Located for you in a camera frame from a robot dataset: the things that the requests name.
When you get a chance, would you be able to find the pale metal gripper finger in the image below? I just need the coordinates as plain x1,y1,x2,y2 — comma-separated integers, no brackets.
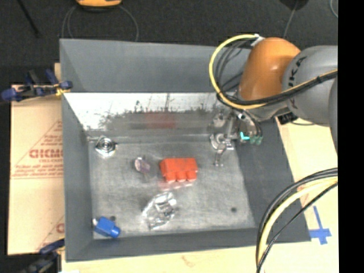
209,133,235,168
212,113,228,133

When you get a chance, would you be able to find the red toy brick block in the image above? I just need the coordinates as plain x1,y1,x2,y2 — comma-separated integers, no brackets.
158,157,199,184

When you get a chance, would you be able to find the grey metal bin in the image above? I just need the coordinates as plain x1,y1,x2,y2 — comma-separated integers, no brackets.
59,38,311,262

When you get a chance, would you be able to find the small purple clear object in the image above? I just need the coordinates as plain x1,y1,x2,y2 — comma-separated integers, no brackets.
133,156,152,182

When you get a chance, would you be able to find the crumpled clear plastic packet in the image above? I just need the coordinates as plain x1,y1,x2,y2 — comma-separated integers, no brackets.
141,191,179,230

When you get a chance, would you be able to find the round clear glass piece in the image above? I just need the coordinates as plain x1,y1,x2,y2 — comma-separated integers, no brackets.
94,135,118,159

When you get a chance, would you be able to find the blue and white small block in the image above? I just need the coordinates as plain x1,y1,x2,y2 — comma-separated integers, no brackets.
92,216,122,239

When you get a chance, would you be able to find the brown cardboard board, red print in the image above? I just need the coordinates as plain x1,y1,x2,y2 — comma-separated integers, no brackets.
6,85,67,256

